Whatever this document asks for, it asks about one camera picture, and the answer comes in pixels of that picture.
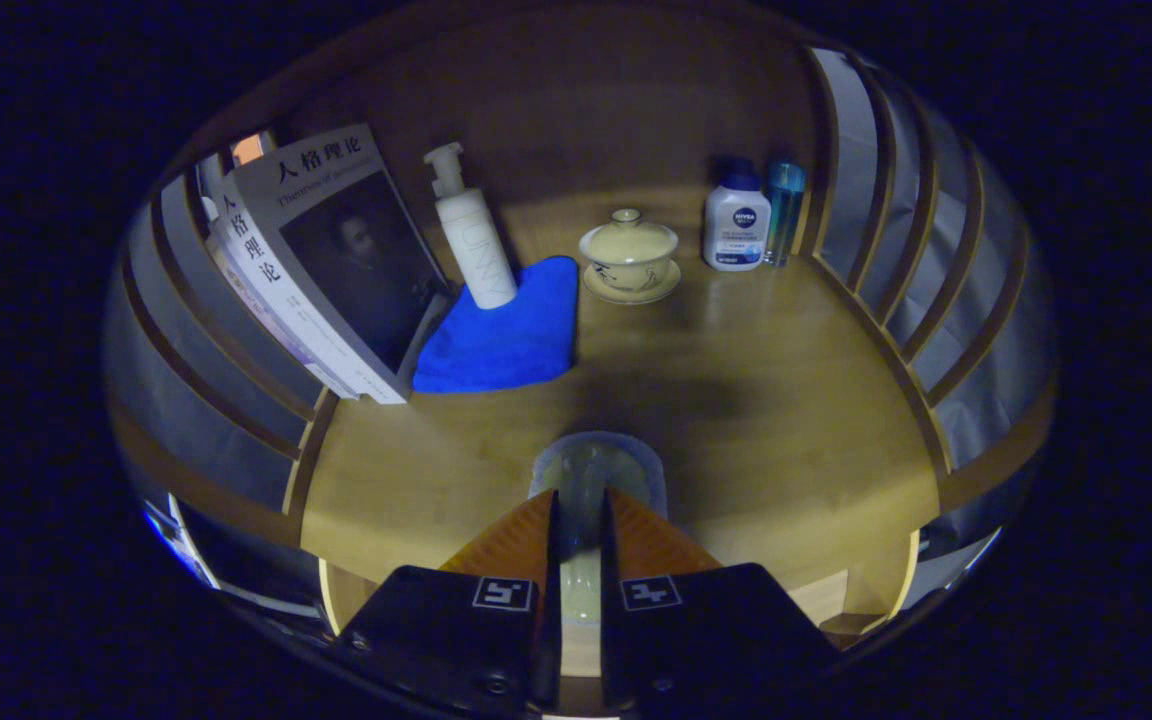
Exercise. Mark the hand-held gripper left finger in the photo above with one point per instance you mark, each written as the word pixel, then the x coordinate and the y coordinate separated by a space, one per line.
pixel 548 620

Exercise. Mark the cream lidded tea bowl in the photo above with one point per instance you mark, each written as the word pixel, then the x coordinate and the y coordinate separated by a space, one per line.
pixel 629 250

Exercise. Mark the white pump bottle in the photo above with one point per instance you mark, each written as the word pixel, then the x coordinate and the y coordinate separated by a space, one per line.
pixel 481 250

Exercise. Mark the wooden cabinet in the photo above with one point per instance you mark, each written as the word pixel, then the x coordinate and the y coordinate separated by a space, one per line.
pixel 586 100

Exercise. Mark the white lotion bottle blue cap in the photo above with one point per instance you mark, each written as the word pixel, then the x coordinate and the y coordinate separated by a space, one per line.
pixel 736 235

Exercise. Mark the white book with portrait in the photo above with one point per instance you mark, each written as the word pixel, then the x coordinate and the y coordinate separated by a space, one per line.
pixel 336 250

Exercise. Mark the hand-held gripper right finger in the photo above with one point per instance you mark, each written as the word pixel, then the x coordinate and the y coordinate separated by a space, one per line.
pixel 610 630

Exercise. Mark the wooden countertop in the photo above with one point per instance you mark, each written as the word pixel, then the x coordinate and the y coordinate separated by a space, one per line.
pixel 756 400

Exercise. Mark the blue cloth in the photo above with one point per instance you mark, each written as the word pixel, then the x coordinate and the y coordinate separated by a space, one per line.
pixel 506 345

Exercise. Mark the teal bottle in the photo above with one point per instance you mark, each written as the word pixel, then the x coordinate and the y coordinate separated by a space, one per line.
pixel 786 210

